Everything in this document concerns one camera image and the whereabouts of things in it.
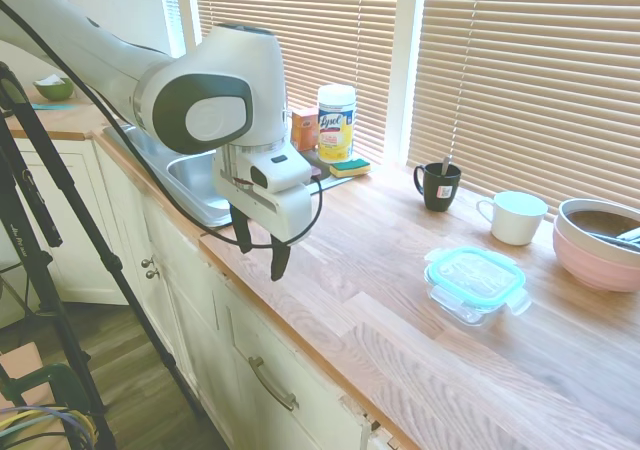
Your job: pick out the metal spoon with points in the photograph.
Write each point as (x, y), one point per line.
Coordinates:
(446, 165)

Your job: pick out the white mug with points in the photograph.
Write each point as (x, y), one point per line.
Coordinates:
(515, 220)

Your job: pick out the teal flat strip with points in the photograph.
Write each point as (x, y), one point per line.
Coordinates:
(52, 106)

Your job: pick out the metal cabinet knob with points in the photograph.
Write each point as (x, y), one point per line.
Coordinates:
(152, 274)
(147, 262)

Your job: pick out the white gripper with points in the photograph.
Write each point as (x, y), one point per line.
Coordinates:
(295, 215)

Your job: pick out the grey metal utensil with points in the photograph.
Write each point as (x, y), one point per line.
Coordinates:
(620, 240)

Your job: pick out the clear lid with teal rim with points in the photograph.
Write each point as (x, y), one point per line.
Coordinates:
(475, 275)

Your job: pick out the pink bowl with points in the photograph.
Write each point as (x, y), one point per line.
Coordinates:
(590, 267)

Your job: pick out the stainless steel double sink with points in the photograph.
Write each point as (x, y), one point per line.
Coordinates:
(192, 180)

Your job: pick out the pink board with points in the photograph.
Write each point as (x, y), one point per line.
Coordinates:
(25, 370)

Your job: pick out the narrow white window blinds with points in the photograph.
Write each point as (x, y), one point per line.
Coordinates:
(171, 0)

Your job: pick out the wide beige window blinds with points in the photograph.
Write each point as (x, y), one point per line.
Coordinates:
(325, 25)

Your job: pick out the white kitchen cabinet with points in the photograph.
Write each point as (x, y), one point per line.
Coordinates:
(210, 330)

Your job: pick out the black camera tripod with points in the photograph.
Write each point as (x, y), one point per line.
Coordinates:
(30, 135)

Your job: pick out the green bowl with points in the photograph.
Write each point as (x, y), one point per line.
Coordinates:
(52, 91)

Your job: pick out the green metal frame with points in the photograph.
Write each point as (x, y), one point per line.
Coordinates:
(60, 375)

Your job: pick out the yellow Lysol wipes canister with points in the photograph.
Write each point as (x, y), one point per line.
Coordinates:
(336, 130)

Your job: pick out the yellow green sponge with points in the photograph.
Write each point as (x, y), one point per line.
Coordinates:
(350, 168)

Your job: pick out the large beige window blinds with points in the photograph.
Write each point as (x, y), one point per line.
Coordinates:
(540, 80)

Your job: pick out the grey white bowl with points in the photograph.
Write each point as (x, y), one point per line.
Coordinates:
(567, 226)

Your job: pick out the black mug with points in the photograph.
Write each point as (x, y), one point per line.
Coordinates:
(440, 192)

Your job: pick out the clear glass food container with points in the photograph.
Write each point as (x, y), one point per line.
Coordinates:
(470, 316)

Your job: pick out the orange cardboard box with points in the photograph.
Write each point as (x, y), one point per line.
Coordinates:
(305, 130)

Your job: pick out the white grey wrist camera box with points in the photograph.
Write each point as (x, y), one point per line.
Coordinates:
(285, 172)

